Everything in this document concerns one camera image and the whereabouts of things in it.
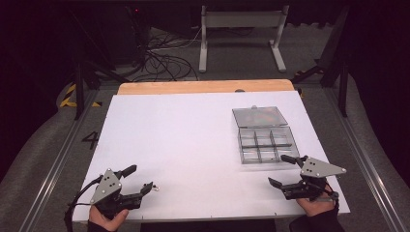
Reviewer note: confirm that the person's right hand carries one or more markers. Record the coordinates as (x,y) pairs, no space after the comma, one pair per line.
(316,208)

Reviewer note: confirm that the white metal stand frame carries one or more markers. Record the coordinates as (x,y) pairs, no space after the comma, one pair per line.
(241,19)

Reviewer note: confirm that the yellow black floor tape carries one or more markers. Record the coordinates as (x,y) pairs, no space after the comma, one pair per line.
(69,96)

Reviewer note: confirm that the white table board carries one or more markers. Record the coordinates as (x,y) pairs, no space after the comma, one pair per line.
(180,145)

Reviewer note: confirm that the clear plastic compartment box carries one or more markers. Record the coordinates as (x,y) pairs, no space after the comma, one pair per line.
(264,138)

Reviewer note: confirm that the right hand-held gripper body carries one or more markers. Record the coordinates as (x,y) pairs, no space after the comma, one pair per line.
(317,169)

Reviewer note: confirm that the small metal part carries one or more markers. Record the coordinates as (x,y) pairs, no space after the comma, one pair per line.
(156,187)

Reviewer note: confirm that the metal floor rail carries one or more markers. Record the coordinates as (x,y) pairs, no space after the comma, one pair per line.
(54,167)
(364,161)

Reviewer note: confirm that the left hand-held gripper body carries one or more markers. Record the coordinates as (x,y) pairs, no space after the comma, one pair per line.
(106,188)

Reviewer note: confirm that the black tripod stand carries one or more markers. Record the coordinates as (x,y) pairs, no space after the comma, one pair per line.
(83,77)
(335,67)

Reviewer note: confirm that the person's left hand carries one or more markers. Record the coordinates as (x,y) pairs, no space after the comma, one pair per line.
(106,222)

